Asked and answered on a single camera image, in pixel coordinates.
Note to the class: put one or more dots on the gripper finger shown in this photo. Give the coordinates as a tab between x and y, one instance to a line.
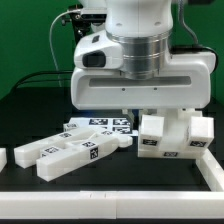
129	114

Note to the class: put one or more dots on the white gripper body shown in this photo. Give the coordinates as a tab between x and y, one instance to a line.
113	72

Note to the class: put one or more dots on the white chair seat block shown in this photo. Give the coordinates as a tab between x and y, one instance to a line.
173	143

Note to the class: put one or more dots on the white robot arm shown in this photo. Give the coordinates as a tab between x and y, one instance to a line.
139	19

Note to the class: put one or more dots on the front long chair side piece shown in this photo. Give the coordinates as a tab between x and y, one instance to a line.
79	154

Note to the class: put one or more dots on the long chair side piece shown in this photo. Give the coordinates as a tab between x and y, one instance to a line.
26	155
79	154

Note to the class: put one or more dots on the rear long chair side piece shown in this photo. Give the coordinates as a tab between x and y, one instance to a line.
26	155

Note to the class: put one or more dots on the white left border block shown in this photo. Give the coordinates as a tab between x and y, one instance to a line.
3	158

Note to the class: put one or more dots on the flat white tagged base plate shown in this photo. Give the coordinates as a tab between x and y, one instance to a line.
120	125

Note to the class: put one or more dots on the black camera stand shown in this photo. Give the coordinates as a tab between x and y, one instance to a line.
82	19

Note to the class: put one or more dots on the white right border rail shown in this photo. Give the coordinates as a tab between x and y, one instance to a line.
211	171

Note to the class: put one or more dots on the white border rail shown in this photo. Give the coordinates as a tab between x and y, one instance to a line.
112	205
211	171

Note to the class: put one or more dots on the white front border rail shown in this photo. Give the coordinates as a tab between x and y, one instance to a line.
112	205

